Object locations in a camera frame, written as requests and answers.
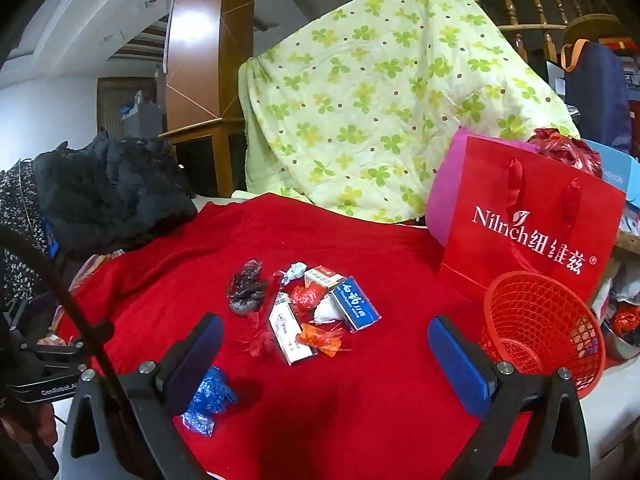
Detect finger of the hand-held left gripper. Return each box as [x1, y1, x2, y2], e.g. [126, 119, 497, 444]
[36, 321, 115, 361]

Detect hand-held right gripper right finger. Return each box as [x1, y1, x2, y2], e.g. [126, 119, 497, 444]
[427, 315, 593, 480]

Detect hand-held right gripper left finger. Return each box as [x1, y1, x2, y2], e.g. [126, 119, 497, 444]
[60, 312, 226, 480]

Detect blue plastic wad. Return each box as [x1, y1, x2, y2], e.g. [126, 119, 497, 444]
[181, 366, 239, 437]

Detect black plastic bag wad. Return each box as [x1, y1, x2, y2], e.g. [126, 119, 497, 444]
[227, 259, 269, 317]

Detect red plastic basket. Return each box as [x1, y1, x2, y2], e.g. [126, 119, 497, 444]
[481, 271, 607, 401]

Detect blue cardboard box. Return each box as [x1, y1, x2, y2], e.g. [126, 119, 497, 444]
[331, 276, 381, 333]

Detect red plastic bag wad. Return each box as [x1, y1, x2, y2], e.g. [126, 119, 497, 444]
[289, 284, 326, 316]

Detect orange plastic wrapper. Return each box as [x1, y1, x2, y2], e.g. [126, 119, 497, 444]
[296, 322, 347, 359]

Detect white blue tissue wad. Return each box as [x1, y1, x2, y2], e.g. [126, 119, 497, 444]
[281, 261, 307, 286]

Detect white plastic bag wad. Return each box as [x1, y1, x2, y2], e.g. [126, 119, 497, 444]
[311, 294, 346, 325]

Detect red white cigarette box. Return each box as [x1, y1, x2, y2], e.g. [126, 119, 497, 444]
[303, 266, 347, 291]

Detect red blanket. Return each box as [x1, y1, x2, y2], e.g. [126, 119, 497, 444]
[55, 192, 607, 480]

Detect dark floral cloth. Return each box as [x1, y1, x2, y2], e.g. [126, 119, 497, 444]
[0, 162, 51, 306]

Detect black padded jacket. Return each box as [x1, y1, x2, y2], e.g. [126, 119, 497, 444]
[32, 130, 198, 261]

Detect steel basin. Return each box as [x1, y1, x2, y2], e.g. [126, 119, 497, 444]
[601, 319, 640, 362]

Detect pink bag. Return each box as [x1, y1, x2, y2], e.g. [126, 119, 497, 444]
[425, 127, 541, 249]

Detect crumpled red plastic bag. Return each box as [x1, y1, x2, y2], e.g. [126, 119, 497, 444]
[612, 305, 640, 346]

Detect red paper gift bag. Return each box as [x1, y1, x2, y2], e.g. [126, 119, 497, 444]
[437, 132, 628, 306]

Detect wooden glass partition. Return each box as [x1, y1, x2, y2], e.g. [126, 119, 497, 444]
[157, 116, 249, 199]

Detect brown wooden door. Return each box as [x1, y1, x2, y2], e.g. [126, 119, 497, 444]
[96, 76, 167, 137]

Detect large red plastic bag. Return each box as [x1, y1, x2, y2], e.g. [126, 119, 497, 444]
[527, 128, 603, 179]

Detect light blue carton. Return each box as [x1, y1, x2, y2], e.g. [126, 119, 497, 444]
[582, 139, 640, 197]

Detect green clover print quilt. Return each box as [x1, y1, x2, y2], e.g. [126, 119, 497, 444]
[237, 0, 582, 226]

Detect brown wooden column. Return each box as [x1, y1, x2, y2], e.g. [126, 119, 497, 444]
[165, 0, 258, 131]

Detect wooden stair railing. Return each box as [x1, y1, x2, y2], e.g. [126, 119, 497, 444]
[447, 0, 603, 63]

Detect round wooden tabletop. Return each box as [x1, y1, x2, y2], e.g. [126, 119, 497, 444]
[564, 12, 632, 42]

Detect black cable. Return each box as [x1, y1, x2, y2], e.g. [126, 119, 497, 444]
[0, 225, 123, 393]

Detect navy tote bag orange handles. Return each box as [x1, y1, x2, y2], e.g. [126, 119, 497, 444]
[559, 39, 633, 156]

